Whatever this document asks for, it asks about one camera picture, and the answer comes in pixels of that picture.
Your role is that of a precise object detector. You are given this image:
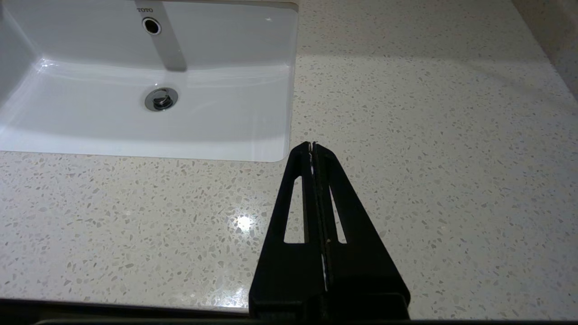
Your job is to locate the white sink basin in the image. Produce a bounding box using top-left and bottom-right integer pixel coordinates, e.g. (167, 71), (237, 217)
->
(0, 0), (299, 163)

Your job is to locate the chrome drain plug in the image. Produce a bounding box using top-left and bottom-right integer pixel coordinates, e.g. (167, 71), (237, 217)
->
(144, 87), (179, 112)

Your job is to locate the sink overflow ring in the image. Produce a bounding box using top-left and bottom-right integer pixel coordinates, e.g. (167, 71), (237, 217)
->
(142, 17), (162, 36)

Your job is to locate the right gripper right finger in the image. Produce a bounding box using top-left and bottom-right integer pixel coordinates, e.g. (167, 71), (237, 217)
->
(315, 141), (410, 297)

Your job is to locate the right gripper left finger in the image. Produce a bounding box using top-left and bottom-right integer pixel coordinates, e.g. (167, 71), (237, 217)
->
(249, 142), (327, 298)

